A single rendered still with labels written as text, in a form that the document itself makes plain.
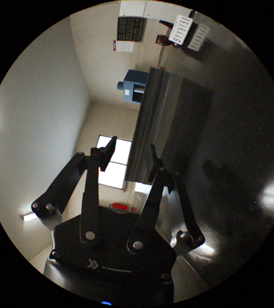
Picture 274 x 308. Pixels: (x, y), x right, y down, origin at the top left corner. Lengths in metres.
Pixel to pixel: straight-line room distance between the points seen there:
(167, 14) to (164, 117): 0.52
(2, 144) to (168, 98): 1.89
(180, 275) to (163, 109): 0.38
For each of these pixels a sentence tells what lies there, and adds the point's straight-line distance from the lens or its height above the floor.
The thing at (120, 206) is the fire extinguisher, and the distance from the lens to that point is 3.17.
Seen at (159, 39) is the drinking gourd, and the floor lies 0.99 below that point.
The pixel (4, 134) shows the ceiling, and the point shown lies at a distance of 1.84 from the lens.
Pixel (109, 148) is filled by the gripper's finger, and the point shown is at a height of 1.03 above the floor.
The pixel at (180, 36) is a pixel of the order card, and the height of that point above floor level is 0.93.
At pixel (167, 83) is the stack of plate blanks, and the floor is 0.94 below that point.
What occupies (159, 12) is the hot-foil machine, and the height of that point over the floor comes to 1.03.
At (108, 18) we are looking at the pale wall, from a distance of 2.37.
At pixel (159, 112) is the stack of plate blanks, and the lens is 0.33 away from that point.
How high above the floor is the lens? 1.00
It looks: 4 degrees down
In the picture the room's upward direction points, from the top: 78 degrees counter-clockwise
